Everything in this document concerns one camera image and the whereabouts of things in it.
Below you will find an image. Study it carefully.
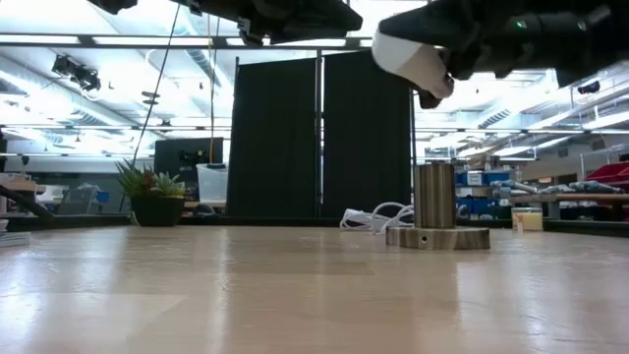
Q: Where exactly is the wooden workbench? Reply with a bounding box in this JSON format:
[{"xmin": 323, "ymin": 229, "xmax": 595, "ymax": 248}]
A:
[{"xmin": 509, "ymin": 192, "xmax": 629, "ymax": 220}]

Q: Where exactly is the white light bulb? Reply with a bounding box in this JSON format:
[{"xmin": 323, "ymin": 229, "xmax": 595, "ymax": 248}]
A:
[{"xmin": 371, "ymin": 29, "xmax": 456, "ymax": 100}]

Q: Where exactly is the yellow candle jar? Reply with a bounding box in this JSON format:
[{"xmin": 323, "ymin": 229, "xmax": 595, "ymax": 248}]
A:
[{"xmin": 510, "ymin": 206, "xmax": 544, "ymax": 233}]

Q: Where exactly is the brass lamp socket base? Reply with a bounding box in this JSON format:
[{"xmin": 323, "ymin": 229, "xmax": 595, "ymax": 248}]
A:
[{"xmin": 385, "ymin": 162, "xmax": 491, "ymax": 252}]

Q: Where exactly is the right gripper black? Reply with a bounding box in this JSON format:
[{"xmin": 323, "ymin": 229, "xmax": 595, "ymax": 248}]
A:
[{"xmin": 377, "ymin": 0, "xmax": 559, "ymax": 110}]

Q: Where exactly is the shelf of blue bins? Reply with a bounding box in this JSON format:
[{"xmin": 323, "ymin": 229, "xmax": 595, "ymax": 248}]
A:
[{"xmin": 454, "ymin": 169, "xmax": 513, "ymax": 220}]

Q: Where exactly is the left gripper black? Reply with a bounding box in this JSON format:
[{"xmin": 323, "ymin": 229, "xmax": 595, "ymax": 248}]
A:
[{"xmin": 169, "ymin": 0, "xmax": 365, "ymax": 46}]

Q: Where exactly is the black computer monitor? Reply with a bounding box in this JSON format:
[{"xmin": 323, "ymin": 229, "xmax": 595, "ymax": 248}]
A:
[{"xmin": 153, "ymin": 137, "xmax": 225, "ymax": 198}]

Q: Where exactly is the potted succulent plant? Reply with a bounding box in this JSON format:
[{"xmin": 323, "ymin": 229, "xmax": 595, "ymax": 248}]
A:
[{"xmin": 115, "ymin": 158, "xmax": 189, "ymax": 228}]

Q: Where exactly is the white power cord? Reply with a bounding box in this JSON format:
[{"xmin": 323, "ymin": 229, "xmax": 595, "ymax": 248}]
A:
[{"xmin": 339, "ymin": 201, "xmax": 418, "ymax": 235}]

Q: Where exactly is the clear plastic storage bin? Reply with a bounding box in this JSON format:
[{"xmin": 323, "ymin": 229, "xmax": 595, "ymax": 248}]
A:
[{"xmin": 196, "ymin": 162, "xmax": 230, "ymax": 204}]

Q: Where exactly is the black folding room divider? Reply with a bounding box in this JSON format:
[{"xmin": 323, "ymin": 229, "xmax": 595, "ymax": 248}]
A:
[{"xmin": 226, "ymin": 48, "xmax": 415, "ymax": 220}]

